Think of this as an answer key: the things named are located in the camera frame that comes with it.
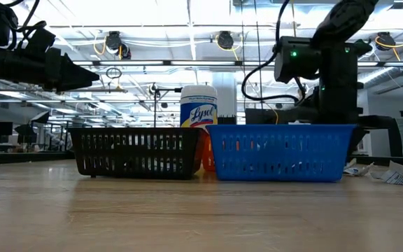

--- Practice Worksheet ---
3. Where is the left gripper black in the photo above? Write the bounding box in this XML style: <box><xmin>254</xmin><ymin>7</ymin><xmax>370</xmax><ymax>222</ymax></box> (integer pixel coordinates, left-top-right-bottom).
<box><xmin>15</xmin><ymin>29</ymin><xmax>100</xmax><ymax>92</ymax></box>

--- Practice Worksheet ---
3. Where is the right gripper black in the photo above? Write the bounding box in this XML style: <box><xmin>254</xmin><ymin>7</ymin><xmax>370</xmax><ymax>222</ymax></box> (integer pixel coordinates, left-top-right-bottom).
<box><xmin>288</xmin><ymin>38</ymin><xmax>394</xmax><ymax>161</ymax></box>

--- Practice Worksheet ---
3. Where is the white first aid packet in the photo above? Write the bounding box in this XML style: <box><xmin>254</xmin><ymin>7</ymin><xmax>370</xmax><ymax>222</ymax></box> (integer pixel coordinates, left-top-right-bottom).
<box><xmin>370</xmin><ymin>160</ymin><xmax>403</xmax><ymax>186</ymax></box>
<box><xmin>342</xmin><ymin>157</ymin><xmax>376</xmax><ymax>177</ymax></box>

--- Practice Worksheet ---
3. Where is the blue plastic basket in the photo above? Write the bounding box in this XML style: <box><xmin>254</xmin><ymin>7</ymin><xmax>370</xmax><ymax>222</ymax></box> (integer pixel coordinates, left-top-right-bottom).
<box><xmin>205</xmin><ymin>123</ymin><xmax>357</xmax><ymax>183</ymax></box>

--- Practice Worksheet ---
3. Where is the black plastic basket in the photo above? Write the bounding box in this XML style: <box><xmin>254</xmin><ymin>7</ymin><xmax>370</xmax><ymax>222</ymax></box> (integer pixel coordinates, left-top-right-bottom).
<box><xmin>67</xmin><ymin>126</ymin><xmax>206</xmax><ymax>181</ymax></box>

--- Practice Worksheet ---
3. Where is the black monitor back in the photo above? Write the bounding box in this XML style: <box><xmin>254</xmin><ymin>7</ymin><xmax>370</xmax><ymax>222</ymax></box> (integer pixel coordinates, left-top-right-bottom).
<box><xmin>245</xmin><ymin>107</ymin><xmax>290</xmax><ymax>125</ymax></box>

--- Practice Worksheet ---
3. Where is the Lysol wipes canister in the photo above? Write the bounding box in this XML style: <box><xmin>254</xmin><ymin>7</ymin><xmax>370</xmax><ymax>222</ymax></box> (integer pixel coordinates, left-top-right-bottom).
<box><xmin>180</xmin><ymin>85</ymin><xmax>219</xmax><ymax>132</ymax></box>

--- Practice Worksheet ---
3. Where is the white pillar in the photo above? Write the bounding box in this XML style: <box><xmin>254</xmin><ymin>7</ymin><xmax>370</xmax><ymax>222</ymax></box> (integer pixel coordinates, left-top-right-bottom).
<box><xmin>211</xmin><ymin>71</ymin><xmax>238</xmax><ymax>118</ymax></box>

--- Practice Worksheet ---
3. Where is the orange plastic basket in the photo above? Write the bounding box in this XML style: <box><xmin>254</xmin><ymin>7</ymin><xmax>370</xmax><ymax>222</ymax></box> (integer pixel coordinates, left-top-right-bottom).
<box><xmin>191</xmin><ymin>128</ymin><xmax>258</xmax><ymax>174</ymax></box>

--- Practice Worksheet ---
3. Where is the black ceiling cable reel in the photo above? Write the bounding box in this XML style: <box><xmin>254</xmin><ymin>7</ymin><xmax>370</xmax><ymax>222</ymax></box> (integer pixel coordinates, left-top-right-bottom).
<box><xmin>375</xmin><ymin>31</ymin><xmax>393</xmax><ymax>52</ymax></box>
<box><xmin>216</xmin><ymin>30</ymin><xmax>235</xmax><ymax>50</ymax></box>
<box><xmin>104</xmin><ymin>30</ymin><xmax>123</xmax><ymax>50</ymax></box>

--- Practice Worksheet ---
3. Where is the black left camera cable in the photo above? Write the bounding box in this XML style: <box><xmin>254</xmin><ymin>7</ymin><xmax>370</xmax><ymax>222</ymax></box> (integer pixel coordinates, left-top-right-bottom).
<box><xmin>3</xmin><ymin>0</ymin><xmax>48</xmax><ymax>50</ymax></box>

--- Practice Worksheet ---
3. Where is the black camera cable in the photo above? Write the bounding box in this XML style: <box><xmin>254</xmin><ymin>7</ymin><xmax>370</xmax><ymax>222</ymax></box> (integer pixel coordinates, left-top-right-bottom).
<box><xmin>241</xmin><ymin>0</ymin><xmax>308</xmax><ymax>105</ymax></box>
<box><xmin>3</xmin><ymin>0</ymin><xmax>48</xmax><ymax>50</ymax></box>

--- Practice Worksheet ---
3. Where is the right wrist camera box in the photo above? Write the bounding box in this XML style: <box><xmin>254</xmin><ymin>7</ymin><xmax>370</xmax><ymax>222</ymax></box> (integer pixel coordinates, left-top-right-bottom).
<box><xmin>274</xmin><ymin>36</ymin><xmax>323</xmax><ymax>85</ymax></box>

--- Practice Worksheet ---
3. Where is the black right camera cable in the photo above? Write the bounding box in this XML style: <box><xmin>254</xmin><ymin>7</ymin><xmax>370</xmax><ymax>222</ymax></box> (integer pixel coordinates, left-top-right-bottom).
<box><xmin>241</xmin><ymin>0</ymin><xmax>308</xmax><ymax>105</ymax></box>

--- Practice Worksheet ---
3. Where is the thick black hanging cable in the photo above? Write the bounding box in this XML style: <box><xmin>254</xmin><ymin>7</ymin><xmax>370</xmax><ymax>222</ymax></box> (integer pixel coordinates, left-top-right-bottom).
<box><xmin>253</xmin><ymin>0</ymin><xmax>263</xmax><ymax>110</ymax></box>

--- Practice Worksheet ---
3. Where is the thin black hanging cable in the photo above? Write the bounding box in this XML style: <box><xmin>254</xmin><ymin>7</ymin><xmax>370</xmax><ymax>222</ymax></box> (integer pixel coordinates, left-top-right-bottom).
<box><xmin>239</xmin><ymin>0</ymin><xmax>247</xmax><ymax>113</ymax></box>

